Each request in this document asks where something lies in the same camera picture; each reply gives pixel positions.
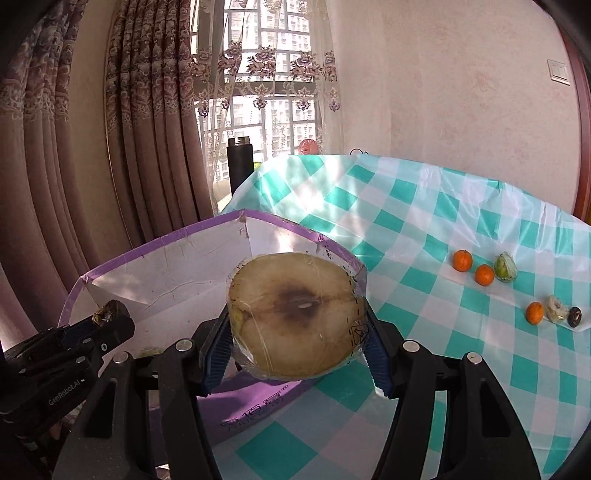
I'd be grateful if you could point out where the orange tangerine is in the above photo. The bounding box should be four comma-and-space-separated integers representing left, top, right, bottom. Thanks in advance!
452, 250, 473, 272
475, 264, 496, 287
525, 301, 545, 325

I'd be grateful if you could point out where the pale small fruit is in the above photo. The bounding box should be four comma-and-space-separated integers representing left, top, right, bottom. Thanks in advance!
545, 295, 569, 323

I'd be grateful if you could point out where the green fruit half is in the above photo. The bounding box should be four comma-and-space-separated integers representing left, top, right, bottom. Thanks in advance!
493, 251, 518, 283

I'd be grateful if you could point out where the brown cut fruit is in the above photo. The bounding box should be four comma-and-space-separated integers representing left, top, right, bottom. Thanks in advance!
226, 252, 369, 381

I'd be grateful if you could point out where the white box purple rim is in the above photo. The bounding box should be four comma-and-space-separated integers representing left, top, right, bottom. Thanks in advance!
59, 210, 367, 444

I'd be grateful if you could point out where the brown pleated curtain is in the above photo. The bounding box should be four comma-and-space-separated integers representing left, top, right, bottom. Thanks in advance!
1, 1, 214, 348

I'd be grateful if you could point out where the teal checkered tablecloth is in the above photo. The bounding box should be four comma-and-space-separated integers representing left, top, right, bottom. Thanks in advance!
228, 155, 590, 478

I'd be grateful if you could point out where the black thermos bottle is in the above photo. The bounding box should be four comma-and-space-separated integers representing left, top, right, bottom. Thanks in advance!
226, 136, 254, 194

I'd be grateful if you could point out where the pink small fan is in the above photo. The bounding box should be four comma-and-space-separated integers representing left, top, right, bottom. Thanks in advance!
297, 139, 321, 155

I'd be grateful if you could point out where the floral lace sheer curtain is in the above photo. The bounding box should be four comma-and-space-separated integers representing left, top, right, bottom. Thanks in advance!
189, 0, 344, 211

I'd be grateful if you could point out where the red wooden door frame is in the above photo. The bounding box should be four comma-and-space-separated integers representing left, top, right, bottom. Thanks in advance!
559, 27, 591, 223

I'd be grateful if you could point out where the white wall switch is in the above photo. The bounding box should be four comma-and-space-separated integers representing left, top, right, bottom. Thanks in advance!
547, 59, 570, 86

